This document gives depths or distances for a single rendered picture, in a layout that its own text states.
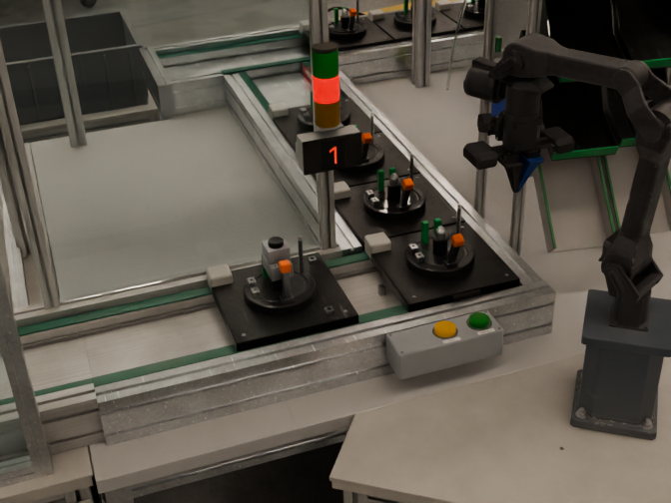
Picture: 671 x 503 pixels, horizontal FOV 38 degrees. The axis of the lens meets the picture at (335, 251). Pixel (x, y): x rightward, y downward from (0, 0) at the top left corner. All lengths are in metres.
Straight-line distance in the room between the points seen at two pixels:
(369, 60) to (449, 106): 0.32
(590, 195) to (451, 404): 0.55
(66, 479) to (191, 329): 0.39
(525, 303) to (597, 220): 0.26
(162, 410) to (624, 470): 0.80
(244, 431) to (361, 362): 0.26
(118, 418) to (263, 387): 0.26
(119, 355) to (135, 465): 0.25
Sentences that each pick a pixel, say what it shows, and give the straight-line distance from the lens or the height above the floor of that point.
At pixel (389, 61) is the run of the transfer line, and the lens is 3.11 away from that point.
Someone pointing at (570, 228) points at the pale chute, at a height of 1.02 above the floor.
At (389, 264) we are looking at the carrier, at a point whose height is 0.97.
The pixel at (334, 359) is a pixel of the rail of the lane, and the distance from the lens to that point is 1.79.
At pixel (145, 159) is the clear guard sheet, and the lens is 1.86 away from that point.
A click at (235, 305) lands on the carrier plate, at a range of 1.88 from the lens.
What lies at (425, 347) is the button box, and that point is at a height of 0.96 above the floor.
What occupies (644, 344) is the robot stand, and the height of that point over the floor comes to 1.06.
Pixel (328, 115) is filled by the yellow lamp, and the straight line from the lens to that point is 1.85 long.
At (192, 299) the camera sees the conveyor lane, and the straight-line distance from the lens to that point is 1.96.
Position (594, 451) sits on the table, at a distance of 1.75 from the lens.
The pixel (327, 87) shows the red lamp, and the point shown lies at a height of 1.34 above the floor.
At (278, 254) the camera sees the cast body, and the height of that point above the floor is 1.07.
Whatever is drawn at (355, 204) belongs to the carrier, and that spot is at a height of 0.97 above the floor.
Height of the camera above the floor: 2.06
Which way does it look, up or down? 33 degrees down
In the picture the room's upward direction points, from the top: 2 degrees counter-clockwise
